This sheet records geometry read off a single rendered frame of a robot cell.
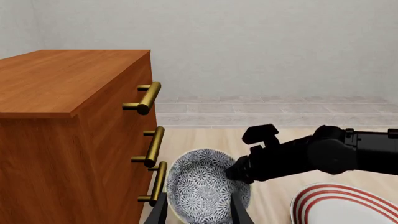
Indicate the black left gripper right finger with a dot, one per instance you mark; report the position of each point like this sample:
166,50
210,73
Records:
239,213

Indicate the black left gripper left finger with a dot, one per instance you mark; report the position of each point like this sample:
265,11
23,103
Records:
158,213

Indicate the blue-white patterned bowl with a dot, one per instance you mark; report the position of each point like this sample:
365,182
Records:
199,184

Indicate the white plate with red rings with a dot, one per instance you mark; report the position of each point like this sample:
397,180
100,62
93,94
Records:
339,210

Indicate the brown wooden drawer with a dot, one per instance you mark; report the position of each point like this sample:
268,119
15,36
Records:
109,109
138,210
124,161

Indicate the brown wooden cabinet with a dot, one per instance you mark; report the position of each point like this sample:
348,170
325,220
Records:
46,116

